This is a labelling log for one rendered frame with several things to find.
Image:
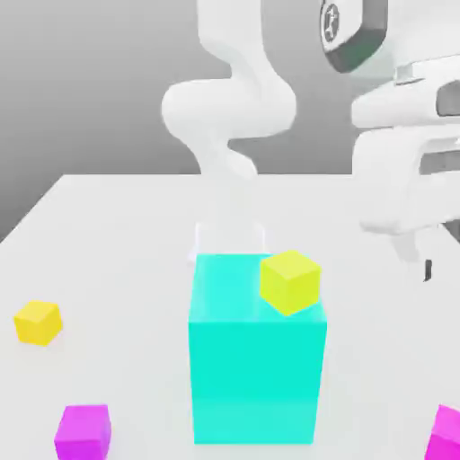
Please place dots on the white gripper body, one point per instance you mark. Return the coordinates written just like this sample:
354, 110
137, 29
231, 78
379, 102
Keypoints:
388, 187

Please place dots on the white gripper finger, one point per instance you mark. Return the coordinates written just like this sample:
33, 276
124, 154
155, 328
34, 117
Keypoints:
411, 251

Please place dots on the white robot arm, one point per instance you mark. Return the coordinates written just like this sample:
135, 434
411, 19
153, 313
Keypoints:
230, 107

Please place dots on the small lime yellow cube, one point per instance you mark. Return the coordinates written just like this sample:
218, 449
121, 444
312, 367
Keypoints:
289, 284

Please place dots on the small magenta cube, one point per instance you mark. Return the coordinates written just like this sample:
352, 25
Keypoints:
445, 436
83, 433

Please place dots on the large cyan box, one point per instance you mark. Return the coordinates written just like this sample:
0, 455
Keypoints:
251, 366

